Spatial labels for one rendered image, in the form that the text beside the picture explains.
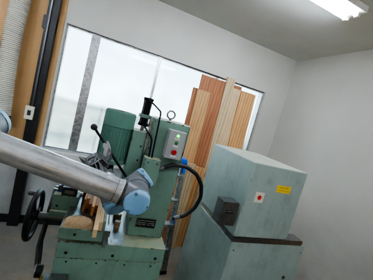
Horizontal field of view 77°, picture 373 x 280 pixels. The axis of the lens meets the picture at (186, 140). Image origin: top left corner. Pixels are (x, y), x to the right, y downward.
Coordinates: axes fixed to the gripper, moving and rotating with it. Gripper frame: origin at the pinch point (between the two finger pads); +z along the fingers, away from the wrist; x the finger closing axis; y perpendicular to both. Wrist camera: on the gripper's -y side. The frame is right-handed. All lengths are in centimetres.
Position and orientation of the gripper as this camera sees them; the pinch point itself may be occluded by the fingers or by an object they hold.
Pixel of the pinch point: (94, 148)
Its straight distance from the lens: 124.8
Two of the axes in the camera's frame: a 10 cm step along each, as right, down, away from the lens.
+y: -1.7, -5.4, -8.3
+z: -4.9, -6.8, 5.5
